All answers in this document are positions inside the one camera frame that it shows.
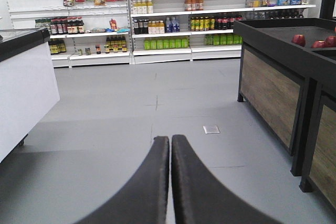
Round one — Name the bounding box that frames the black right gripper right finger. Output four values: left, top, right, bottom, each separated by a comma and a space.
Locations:
171, 135, 278, 223

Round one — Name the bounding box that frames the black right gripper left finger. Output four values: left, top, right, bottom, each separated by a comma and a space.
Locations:
77, 136, 170, 223

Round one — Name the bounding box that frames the metal floor socket plate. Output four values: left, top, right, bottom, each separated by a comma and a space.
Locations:
203, 125, 220, 134

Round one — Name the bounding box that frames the black wooden produce stand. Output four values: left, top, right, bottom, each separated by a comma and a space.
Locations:
234, 18, 335, 208

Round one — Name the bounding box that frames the white chest freezer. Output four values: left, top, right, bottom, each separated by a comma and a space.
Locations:
1, 28, 60, 160

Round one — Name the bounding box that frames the red apple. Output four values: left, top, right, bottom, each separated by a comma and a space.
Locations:
291, 34, 306, 47
311, 40, 326, 48
324, 36, 336, 48

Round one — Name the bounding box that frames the white store shelving unit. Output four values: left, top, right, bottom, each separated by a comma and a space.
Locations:
1, 0, 316, 68

